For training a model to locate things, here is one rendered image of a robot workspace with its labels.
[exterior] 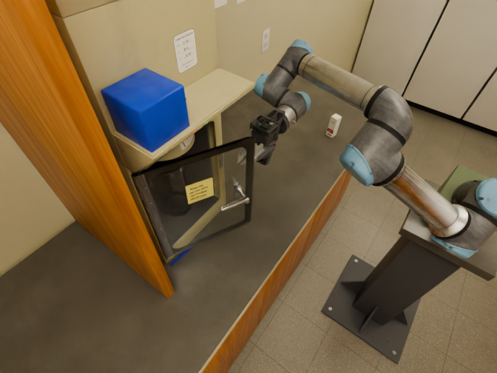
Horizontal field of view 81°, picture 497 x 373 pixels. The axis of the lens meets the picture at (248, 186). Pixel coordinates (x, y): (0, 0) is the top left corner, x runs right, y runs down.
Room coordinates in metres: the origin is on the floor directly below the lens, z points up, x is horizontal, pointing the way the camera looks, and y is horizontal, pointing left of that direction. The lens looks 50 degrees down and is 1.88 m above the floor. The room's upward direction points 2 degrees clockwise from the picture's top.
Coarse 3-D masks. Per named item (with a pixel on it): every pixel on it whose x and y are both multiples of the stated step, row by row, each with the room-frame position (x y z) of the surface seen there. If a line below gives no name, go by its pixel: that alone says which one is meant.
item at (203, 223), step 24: (240, 144) 0.56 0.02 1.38; (168, 168) 0.47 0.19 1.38; (192, 168) 0.49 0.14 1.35; (216, 168) 0.52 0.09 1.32; (240, 168) 0.56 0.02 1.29; (168, 192) 0.46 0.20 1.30; (216, 192) 0.52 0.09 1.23; (168, 216) 0.45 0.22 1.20; (192, 216) 0.48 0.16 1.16; (216, 216) 0.52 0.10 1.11; (240, 216) 0.56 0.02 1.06; (168, 240) 0.44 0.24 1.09; (192, 240) 0.47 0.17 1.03
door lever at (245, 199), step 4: (240, 188) 0.56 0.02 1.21; (240, 192) 0.54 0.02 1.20; (244, 196) 0.53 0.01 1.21; (240, 200) 0.51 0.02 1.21; (244, 200) 0.51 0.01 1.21; (248, 200) 0.52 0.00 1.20; (228, 204) 0.49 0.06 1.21; (232, 204) 0.50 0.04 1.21; (236, 204) 0.50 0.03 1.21; (240, 204) 0.50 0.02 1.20; (220, 208) 0.48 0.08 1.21; (224, 208) 0.48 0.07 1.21; (228, 208) 0.48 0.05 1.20; (232, 208) 0.49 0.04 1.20
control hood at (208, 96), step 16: (208, 80) 0.63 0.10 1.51; (224, 80) 0.63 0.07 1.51; (240, 80) 0.64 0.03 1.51; (192, 96) 0.56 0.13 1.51; (208, 96) 0.56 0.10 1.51; (224, 96) 0.57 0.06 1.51; (240, 96) 0.59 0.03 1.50; (192, 112) 0.50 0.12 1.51; (208, 112) 0.51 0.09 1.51; (192, 128) 0.46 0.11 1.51; (128, 144) 0.40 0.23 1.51; (176, 144) 0.42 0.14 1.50; (128, 160) 0.42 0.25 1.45; (144, 160) 0.38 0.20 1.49
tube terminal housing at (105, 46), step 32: (128, 0) 0.52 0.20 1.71; (160, 0) 0.58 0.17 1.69; (192, 0) 0.64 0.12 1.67; (64, 32) 0.44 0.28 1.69; (96, 32) 0.47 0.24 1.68; (128, 32) 0.51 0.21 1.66; (160, 32) 0.57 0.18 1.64; (96, 64) 0.45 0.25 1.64; (128, 64) 0.50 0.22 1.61; (160, 64) 0.55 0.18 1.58; (96, 96) 0.43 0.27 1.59; (160, 256) 0.44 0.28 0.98
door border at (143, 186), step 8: (248, 136) 0.58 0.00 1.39; (136, 176) 0.43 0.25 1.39; (144, 176) 0.44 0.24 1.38; (144, 184) 0.44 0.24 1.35; (144, 192) 0.43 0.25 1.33; (144, 200) 0.43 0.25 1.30; (152, 200) 0.44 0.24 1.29; (152, 208) 0.43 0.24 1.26; (152, 216) 0.43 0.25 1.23; (152, 224) 0.42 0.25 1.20; (160, 224) 0.44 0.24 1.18; (160, 232) 0.43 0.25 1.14; (168, 248) 0.44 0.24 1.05; (168, 256) 0.43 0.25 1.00
